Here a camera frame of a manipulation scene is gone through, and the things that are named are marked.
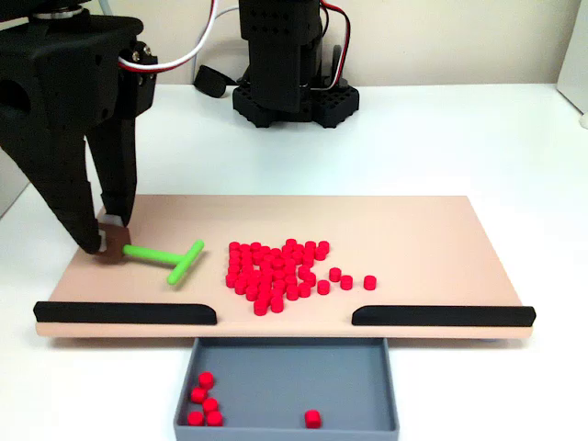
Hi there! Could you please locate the green T pusher brown block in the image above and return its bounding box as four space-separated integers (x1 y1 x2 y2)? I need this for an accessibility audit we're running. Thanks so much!
97 223 206 288

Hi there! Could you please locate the grey tray container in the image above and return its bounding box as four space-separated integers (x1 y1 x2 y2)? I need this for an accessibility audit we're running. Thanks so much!
173 336 401 441

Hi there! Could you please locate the white side panel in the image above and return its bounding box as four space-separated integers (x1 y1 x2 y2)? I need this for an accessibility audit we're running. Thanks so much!
0 153 31 218
556 0 588 116

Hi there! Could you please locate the black clamp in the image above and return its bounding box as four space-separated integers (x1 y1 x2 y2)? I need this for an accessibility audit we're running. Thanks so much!
192 64 230 98

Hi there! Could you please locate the beige board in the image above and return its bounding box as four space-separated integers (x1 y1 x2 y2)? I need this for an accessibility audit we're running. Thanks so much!
35 195 537 341

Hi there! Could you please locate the white red gripper cable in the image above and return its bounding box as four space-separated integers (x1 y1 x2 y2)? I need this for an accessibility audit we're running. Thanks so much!
117 0 243 74

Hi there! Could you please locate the black edge rail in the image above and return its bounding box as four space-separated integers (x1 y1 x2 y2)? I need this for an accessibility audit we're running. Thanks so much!
32 300 218 326
351 304 537 328

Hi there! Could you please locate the red black white base cable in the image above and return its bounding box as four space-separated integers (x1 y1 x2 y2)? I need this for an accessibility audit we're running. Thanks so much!
320 0 354 91

